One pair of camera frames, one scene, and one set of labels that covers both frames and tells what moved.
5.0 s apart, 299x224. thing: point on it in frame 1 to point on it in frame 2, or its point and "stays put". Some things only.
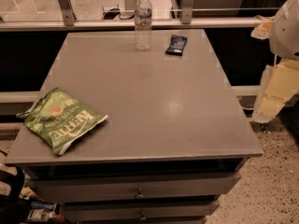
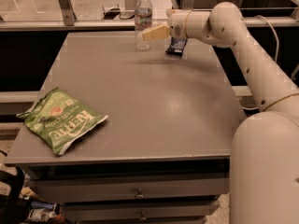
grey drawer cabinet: (174, 144) stays put
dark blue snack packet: (177, 46) stays put
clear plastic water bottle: (143, 21) stays put
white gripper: (286, 32) to (177, 24)
